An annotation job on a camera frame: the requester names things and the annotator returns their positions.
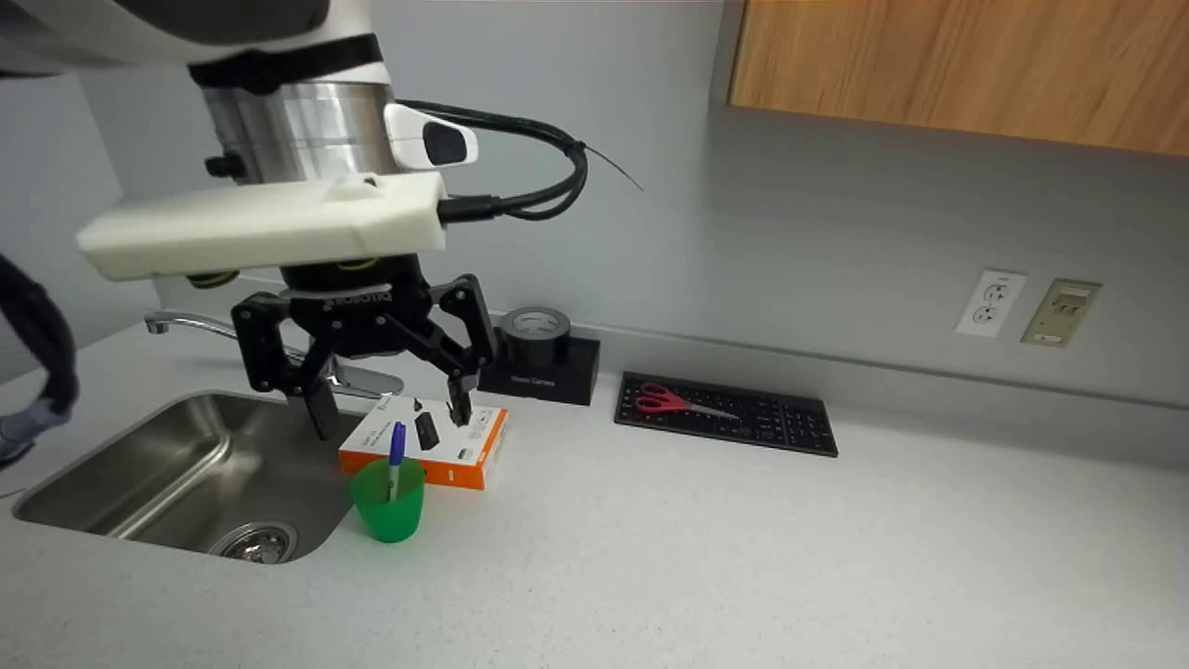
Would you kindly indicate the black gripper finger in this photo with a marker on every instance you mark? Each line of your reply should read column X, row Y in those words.
column 266, row 354
column 458, row 335

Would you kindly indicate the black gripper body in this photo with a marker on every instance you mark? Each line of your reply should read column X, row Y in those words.
column 358, row 302

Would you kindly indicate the blue grey marker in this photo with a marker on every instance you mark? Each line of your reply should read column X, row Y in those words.
column 394, row 449

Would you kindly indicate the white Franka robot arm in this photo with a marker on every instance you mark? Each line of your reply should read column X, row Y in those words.
column 297, row 124

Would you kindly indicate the green plastic cup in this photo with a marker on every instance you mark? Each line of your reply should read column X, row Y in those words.
column 386, row 517

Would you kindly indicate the small black box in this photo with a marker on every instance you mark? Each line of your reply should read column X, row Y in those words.
column 545, row 382

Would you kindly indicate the orange white product box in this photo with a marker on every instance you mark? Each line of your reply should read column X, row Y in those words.
column 471, row 455

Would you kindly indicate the stainless steel sink basin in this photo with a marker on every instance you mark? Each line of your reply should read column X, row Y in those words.
column 162, row 468

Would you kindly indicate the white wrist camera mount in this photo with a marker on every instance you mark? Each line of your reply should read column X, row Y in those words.
column 245, row 227

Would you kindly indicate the white wall power outlet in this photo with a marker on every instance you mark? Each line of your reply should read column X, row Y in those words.
column 988, row 302

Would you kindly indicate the wooden wall cabinet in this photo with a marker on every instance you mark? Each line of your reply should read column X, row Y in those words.
column 966, row 62

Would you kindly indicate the beige wall switch plate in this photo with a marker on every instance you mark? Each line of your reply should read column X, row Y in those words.
column 1059, row 311

